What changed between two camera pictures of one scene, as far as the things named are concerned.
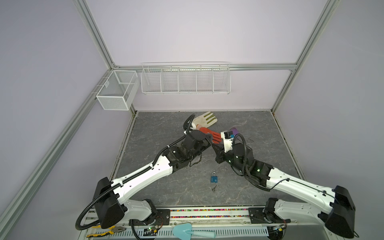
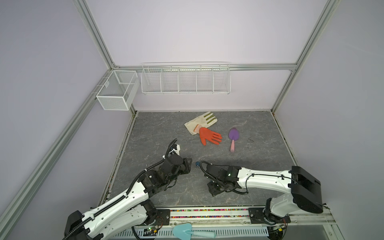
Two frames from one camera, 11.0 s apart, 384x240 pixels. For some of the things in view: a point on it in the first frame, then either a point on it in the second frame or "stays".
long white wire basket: x=186 y=77 stays
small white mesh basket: x=119 y=92 stays
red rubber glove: x=216 y=137 stays
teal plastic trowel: x=184 y=231 stays
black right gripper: x=221 y=154 to x=211 y=189
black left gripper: x=207 y=142 to x=186 y=166
